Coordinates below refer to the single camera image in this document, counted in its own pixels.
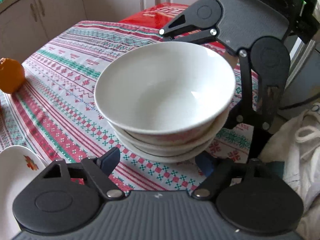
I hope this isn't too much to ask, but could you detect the white cloth garment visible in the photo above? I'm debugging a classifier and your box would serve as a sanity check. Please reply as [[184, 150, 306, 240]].
[[259, 102, 319, 239]]

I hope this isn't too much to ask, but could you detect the white bowl pink pattern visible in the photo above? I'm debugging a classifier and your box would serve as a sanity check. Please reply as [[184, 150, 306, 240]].
[[119, 137, 212, 163]]

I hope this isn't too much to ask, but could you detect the patterned tablecloth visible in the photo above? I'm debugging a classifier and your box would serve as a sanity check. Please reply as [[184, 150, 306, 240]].
[[0, 20, 259, 197]]

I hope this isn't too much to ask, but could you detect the white plate with fruit print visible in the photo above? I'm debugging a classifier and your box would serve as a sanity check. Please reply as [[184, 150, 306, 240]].
[[0, 145, 47, 239]]

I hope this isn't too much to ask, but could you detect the red cardboard box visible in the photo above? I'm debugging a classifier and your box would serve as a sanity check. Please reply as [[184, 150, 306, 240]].
[[119, 2, 227, 55]]

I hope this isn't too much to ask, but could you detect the orange without leaf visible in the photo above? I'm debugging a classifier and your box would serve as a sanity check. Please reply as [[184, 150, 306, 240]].
[[0, 58, 25, 94]]

